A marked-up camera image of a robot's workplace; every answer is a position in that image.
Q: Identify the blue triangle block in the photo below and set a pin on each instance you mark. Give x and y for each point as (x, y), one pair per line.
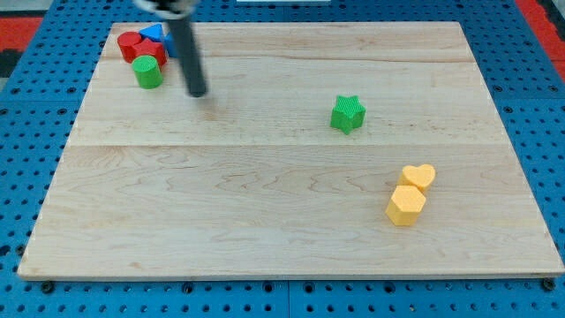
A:
(154, 33)

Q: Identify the yellow heart block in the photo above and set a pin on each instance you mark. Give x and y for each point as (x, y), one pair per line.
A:
(421, 176)

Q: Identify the red star block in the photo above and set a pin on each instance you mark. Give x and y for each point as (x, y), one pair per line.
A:
(149, 48)

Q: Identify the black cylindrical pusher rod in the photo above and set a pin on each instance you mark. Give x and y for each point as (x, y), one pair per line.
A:
(188, 55)

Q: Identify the wooden board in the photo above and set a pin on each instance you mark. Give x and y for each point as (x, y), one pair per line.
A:
(251, 182)

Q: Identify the yellow hexagon block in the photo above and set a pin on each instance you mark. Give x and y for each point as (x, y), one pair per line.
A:
(405, 205)

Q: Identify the red cylinder block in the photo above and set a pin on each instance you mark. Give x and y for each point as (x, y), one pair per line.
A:
(126, 42)

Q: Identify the silver rod mount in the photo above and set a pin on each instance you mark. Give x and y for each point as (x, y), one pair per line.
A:
(168, 9)

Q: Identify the green cylinder block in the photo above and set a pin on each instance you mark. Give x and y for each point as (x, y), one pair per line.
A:
(147, 72)

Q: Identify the green star block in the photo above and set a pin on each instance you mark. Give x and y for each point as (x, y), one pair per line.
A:
(348, 114)

